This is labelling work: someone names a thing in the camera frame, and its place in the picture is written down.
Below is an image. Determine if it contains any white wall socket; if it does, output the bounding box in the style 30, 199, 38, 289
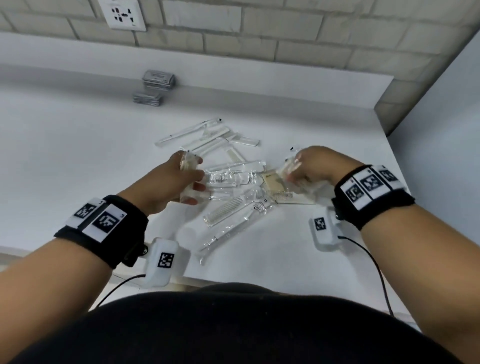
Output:
96, 0, 147, 32

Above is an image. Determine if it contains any black marker wristband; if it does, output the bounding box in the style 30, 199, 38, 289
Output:
331, 164, 416, 231
53, 194, 150, 270

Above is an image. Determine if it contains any black shirt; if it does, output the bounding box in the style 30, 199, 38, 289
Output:
7, 283, 464, 364

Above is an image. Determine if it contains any stack of toothpaste sachets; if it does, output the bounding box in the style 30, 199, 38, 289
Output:
132, 91, 164, 107

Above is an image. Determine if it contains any person's left hand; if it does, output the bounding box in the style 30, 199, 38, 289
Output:
116, 149, 208, 217

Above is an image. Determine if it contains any stack of shampoo sachets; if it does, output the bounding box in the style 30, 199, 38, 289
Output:
141, 69, 176, 91

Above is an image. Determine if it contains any white countertop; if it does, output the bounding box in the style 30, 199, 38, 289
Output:
0, 31, 421, 331

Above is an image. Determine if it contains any pile of clear-wrapped toiletries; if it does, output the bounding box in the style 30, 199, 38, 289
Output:
155, 118, 316, 265

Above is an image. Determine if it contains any person's right hand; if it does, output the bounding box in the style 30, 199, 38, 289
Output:
281, 145, 365, 187

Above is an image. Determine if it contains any person's left forearm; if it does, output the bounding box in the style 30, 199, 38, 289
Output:
0, 238, 113, 364

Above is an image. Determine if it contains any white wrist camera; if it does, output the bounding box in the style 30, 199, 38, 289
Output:
141, 237, 191, 289
309, 208, 344, 251

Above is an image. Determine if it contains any person's right forearm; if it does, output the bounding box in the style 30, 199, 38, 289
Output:
359, 204, 480, 364

